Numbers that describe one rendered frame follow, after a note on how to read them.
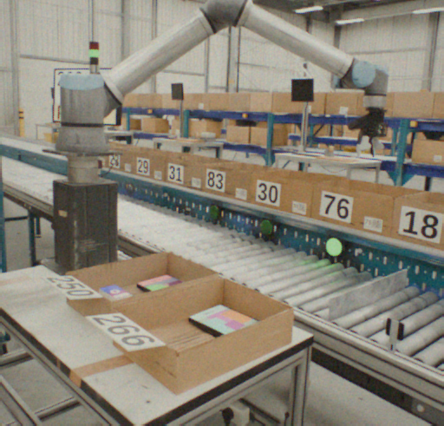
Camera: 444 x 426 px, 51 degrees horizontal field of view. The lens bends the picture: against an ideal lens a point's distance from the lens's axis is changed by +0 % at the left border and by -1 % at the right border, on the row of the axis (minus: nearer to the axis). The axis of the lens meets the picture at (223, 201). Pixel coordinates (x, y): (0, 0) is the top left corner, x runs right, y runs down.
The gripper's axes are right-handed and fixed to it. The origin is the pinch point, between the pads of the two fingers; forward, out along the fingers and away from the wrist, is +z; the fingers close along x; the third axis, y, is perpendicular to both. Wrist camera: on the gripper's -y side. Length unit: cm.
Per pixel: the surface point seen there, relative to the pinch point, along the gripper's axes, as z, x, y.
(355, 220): 26.3, -8.1, 3.9
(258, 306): 38, -84, 24
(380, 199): 15.8, -8.1, 13.9
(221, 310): 40, -91, 15
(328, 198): 19.2, -8.4, -10.7
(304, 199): 21.8, -8.2, -23.8
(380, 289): 41, -34, 32
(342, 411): 119, -2, 3
